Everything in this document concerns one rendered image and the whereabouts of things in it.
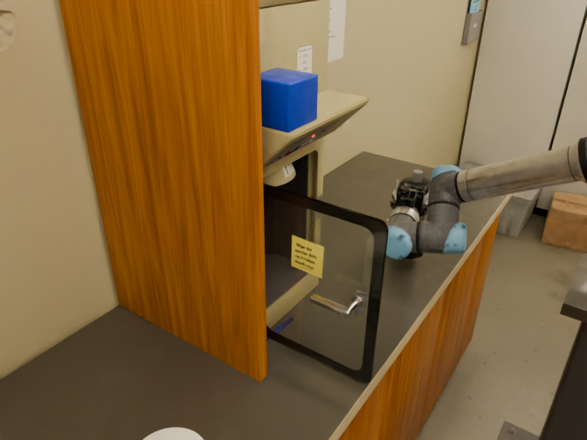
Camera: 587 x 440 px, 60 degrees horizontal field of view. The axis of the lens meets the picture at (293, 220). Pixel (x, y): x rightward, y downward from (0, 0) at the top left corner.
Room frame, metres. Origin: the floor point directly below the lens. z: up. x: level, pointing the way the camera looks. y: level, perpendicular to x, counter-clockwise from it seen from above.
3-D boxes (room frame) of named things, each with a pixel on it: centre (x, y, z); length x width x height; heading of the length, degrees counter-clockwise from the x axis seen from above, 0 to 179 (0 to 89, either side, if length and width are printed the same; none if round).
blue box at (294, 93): (0.97, 0.02, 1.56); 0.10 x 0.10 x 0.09; 56
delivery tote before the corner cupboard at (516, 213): (3.37, -1.45, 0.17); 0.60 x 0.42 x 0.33; 54
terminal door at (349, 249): (0.86, -0.04, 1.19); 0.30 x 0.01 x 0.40; 55
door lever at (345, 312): (0.80, -0.08, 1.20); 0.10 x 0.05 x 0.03; 55
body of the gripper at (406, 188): (1.22, -0.31, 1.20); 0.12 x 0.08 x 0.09; 160
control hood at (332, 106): (1.05, -0.03, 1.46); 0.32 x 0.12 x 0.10; 146
